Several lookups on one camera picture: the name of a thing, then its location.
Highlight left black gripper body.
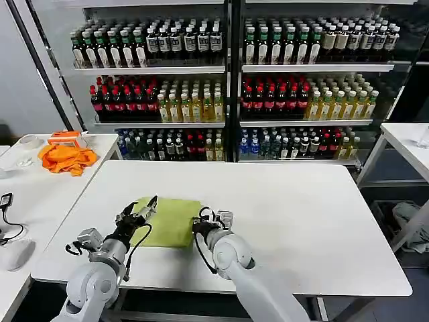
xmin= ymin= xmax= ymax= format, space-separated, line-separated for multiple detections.
xmin=113 ymin=214 xmax=146 ymax=240

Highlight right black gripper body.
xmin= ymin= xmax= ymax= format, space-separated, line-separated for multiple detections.
xmin=191 ymin=217 xmax=221 ymax=237

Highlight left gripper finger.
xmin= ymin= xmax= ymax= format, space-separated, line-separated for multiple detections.
xmin=115 ymin=201 xmax=138 ymax=223
xmin=138 ymin=195 xmax=159 ymax=220

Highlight green cloth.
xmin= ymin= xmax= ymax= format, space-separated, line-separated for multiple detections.
xmin=128 ymin=196 xmax=202 ymax=250

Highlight orange cloth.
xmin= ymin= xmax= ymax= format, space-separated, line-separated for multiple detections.
xmin=37 ymin=142 xmax=99 ymax=178

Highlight white side table with clutter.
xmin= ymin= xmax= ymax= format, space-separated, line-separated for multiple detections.
xmin=0 ymin=133 xmax=123 ymax=322

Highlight orange and white box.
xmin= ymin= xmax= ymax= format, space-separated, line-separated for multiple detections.
xmin=46 ymin=130 xmax=90 ymax=149

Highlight grey rounded mouse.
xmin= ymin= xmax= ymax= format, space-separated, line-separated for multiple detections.
xmin=0 ymin=239 xmax=37 ymax=272

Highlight large white work table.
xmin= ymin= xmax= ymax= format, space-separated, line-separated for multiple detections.
xmin=30 ymin=159 xmax=413 ymax=322

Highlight clear plastic item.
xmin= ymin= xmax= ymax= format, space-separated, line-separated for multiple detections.
xmin=0 ymin=153 xmax=36 ymax=174

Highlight white tape roll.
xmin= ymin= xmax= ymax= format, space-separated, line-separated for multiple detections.
xmin=17 ymin=134 xmax=45 ymax=149

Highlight bottle shelf with short rows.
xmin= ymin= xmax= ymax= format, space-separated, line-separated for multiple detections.
xmin=68 ymin=0 xmax=232 ymax=162

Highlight black diagonal pole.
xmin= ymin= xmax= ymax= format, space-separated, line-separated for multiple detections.
xmin=9 ymin=0 xmax=88 ymax=136

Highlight bottle shelf with long rows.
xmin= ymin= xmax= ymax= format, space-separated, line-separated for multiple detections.
xmin=238 ymin=0 xmax=415 ymax=166

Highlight black basket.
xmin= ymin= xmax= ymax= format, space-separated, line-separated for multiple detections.
xmin=369 ymin=199 xmax=429 ymax=258

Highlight grey clothes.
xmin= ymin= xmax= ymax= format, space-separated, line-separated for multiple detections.
xmin=391 ymin=201 xmax=429 ymax=254

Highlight white table with metal legs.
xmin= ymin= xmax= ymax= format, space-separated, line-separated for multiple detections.
xmin=354 ymin=121 xmax=429 ymax=253

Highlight clear glass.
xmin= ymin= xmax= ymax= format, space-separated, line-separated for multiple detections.
xmin=414 ymin=125 xmax=429 ymax=150

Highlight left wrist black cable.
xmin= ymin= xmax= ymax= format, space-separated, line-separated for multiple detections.
xmin=124 ymin=223 xmax=154 ymax=283

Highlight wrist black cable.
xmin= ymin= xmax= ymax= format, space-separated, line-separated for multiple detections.
xmin=124 ymin=223 xmax=154 ymax=283
xmin=191 ymin=206 xmax=219 ymax=275

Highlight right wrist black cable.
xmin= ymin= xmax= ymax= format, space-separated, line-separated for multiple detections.
xmin=191 ymin=206 xmax=219 ymax=275

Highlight black charger cable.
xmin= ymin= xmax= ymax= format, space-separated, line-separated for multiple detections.
xmin=0 ymin=207 xmax=26 ymax=248

